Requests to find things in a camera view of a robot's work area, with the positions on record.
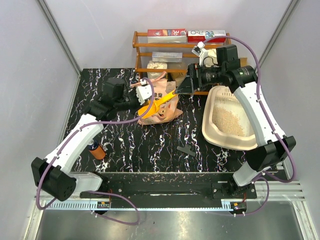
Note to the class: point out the brown cardboard boxes right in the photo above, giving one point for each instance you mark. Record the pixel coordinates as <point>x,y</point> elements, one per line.
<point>243,62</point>

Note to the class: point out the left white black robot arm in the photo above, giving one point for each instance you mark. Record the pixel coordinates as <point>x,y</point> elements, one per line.
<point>53,173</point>

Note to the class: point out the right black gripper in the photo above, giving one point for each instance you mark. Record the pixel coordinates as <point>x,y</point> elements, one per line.
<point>187,87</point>

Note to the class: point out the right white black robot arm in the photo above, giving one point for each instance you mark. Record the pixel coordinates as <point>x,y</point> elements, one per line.
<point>273,145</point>

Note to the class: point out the silver box middle shelf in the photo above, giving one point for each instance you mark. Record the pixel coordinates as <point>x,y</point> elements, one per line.
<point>167,57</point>

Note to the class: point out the pink cat litter bag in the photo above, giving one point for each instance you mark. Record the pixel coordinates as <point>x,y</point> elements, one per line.
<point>168,110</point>

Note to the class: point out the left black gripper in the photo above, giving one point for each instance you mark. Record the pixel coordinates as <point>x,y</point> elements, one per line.
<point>134,93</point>

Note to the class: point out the red white box right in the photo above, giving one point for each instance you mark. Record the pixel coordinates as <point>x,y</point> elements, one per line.
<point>194,36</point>

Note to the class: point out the orange spray bottle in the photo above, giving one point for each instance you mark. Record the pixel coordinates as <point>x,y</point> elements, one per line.
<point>96,149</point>

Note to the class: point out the red silver box left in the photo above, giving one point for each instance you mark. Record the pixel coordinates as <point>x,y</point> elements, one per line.
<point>174,35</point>

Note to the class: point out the white paper bag on shelf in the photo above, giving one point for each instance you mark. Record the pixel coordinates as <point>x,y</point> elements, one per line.
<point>212,53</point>

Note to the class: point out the beige litter box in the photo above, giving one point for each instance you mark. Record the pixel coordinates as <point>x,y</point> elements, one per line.
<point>225,123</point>

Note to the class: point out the yellow plastic litter scoop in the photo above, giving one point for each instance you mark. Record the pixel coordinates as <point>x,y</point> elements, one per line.
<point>153,108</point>

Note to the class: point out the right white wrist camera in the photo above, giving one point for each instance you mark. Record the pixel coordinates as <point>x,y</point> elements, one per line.
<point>200,51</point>

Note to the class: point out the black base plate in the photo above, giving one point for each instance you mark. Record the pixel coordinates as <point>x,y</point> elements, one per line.
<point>212,185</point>

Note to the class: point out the black bag clip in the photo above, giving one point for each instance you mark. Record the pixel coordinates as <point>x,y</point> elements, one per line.
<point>186,149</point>

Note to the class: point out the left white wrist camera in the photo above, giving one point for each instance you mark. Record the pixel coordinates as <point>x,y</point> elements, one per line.
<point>143,89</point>

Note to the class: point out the wooden shelf rack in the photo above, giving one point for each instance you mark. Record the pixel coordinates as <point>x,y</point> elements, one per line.
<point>144,52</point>

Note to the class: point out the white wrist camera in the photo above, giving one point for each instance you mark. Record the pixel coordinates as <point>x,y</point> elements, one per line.
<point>143,89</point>
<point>200,51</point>

